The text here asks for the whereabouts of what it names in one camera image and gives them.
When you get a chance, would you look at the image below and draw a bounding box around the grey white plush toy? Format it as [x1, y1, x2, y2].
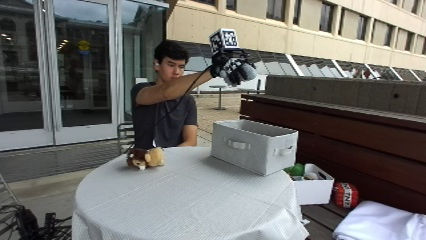
[220, 59, 260, 88]

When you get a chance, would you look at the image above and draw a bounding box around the white marker cube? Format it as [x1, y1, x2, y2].
[208, 28, 241, 55]

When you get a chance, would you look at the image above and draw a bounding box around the the person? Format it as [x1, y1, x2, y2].
[129, 39, 216, 150]

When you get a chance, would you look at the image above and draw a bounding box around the beige building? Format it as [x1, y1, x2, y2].
[167, 0, 426, 82]

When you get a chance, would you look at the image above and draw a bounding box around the white fabric storage box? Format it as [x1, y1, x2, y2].
[209, 119, 300, 177]

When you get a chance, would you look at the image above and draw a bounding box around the grey metal chair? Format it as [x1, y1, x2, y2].
[116, 122, 136, 155]

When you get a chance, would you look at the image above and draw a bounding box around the brown tan plush toy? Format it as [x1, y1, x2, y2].
[125, 146, 167, 171]

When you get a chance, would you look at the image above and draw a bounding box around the green plush toy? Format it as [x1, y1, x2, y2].
[284, 162, 306, 177]

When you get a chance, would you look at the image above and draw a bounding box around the glass door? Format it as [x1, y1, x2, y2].
[0, 0, 171, 152]

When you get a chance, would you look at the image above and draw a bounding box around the dark wooden bench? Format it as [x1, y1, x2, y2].
[239, 93, 426, 240]

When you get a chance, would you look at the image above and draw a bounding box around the white tablecloth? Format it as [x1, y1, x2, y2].
[71, 146, 310, 240]

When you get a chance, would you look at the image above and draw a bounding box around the small white storage box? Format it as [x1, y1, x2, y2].
[290, 163, 336, 206]

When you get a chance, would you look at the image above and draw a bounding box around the red block plush toy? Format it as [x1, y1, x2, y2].
[332, 181, 361, 210]

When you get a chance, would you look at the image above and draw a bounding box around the white cloth bundle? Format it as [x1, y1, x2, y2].
[332, 199, 426, 240]

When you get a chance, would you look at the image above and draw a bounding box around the black metal chair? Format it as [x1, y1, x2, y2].
[0, 173, 73, 240]

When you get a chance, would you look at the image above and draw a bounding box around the round pedestal table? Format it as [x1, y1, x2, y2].
[208, 84, 231, 111]

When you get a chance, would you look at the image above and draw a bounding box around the black glove cable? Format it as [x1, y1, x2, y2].
[132, 65, 213, 148]

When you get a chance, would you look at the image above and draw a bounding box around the grey concrete planter wall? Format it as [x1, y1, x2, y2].
[264, 74, 426, 118]

